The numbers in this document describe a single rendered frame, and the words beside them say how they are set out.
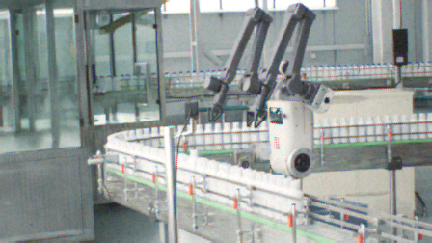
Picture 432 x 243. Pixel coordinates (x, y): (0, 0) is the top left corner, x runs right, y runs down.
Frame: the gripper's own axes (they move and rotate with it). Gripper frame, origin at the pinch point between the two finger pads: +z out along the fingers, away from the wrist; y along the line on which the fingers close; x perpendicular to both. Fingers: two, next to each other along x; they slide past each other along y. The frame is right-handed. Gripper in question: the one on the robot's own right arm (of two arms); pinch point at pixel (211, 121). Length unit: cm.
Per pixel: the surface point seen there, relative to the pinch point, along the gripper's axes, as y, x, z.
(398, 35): -464, 284, -205
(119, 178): -45, -27, 45
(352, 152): -100, 123, -23
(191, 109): 165, -51, 15
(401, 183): -311, 268, -39
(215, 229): 80, -2, 51
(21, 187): -278, -55, 77
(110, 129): -487, 29, 0
